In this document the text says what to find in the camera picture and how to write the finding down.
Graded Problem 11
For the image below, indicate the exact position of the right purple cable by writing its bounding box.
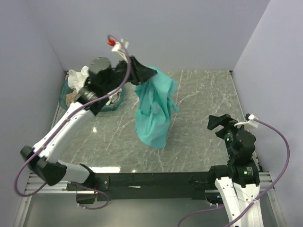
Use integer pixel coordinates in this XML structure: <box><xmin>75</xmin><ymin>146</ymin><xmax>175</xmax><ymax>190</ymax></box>
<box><xmin>177</xmin><ymin>119</ymin><xmax>290</xmax><ymax>227</ymax></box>

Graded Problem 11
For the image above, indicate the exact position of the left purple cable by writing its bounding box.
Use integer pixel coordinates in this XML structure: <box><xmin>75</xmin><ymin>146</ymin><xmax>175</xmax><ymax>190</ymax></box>
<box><xmin>13</xmin><ymin>35</ymin><xmax>132</xmax><ymax>210</ymax></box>

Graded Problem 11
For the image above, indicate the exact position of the beige t shirt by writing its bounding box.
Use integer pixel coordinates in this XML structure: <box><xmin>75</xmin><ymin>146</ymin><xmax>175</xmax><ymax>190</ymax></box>
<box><xmin>65</xmin><ymin>90</ymin><xmax>78</xmax><ymax>107</ymax></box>

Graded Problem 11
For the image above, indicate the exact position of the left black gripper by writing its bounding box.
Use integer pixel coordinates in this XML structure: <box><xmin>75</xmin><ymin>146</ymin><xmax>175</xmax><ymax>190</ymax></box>
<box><xmin>103</xmin><ymin>55</ymin><xmax>157</xmax><ymax>93</ymax></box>

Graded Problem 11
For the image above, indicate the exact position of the aluminium frame rail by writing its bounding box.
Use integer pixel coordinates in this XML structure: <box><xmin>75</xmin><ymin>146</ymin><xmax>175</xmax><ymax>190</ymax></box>
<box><xmin>13</xmin><ymin>172</ymin><xmax>284</xmax><ymax>227</ymax></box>

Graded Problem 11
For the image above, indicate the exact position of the purple cable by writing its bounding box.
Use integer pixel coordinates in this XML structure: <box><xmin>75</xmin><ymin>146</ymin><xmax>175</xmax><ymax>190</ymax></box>
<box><xmin>177</xmin><ymin>119</ymin><xmax>290</xmax><ymax>227</ymax></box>
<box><xmin>13</xmin><ymin>35</ymin><xmax>132</xmax><ymax>210</ymax></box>

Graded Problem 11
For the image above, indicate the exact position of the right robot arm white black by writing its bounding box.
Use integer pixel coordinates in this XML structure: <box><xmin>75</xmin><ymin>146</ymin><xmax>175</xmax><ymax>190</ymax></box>
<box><xmin>207</xmin><ymin>114</ymin><xmax>264</xmax><ymax>227</ymax></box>

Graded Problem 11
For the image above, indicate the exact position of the teal t shirt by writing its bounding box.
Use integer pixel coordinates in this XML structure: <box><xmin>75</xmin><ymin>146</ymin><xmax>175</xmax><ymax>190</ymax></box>
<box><xmin>135</xmin><ymin>67</ymin><xmax>178</xmax><ymax>148</ymax></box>

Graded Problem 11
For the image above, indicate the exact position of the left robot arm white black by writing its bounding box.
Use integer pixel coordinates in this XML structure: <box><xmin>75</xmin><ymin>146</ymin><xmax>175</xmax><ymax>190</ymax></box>
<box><xmin>20</xmin><ymin>56</ymin><xmax>157</xmax><ymax>190</ymax></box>

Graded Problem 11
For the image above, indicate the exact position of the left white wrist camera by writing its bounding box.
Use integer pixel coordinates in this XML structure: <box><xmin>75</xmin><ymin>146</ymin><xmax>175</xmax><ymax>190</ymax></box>
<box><xmin>107</xmin><ymin>36</ymin><xmax>129</xmax><ymax>63</ymax></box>

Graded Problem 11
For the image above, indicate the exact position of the white t shirt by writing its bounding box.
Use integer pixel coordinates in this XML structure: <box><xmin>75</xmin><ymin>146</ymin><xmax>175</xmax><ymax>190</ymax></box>
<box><xmin>67</xmin><ymin>66</ymin><xmax>89</xmax><ymax>92</ymax></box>

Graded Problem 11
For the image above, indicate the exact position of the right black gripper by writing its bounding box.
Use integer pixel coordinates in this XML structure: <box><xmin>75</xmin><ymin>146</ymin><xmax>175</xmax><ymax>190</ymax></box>
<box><xmin>207</xmin><ymin>113</ymin><xmax>250</xmax><ymax>157</ymax></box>

